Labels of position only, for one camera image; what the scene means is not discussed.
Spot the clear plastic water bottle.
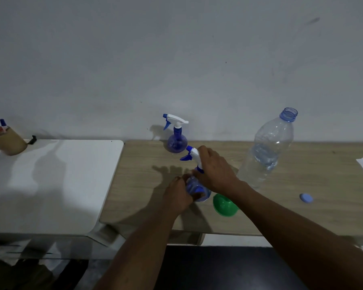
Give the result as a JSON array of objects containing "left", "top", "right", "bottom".
[{"left": 236, "top": 107, "right": 299, "bottom": 191}]

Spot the green plastic funnel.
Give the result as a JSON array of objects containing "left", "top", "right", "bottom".
[{"left": 213, "top": 193, "right": 239, "bottom": 217}]

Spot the person's right forearm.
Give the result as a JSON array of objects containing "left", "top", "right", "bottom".
[{"left": 228, "top": 181, "right": 363, "bottom": 290}]

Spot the brown paper cup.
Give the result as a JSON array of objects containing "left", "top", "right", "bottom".
[{"left": 0, "top": 127, "right": 28, "bottom": 156}]

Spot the person's right hand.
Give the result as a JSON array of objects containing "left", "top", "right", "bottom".
[{"left": 192, "top": 145, "right": 246, "bottom": 200}]

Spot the person's left hand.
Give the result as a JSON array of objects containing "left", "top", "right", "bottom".
[{"left": 162, "top": 174, "right": 205, "bottom": 216}]

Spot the black seat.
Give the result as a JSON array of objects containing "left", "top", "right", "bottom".
[{"left": 154, "top": 245, "right": 310, "bottom": 290}]

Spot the person's left forearm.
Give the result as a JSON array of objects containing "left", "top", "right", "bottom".
[{"left": 94, "top": 207, "right": 186, "bottom": 290}]

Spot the blue spray bottle white trigger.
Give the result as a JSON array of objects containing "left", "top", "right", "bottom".
[
  {"left": 162, "top": 114, "right": 189, "bottom": 154},
  {"left": 180, "top": 145, "right": 212, "bottom": 203}
]

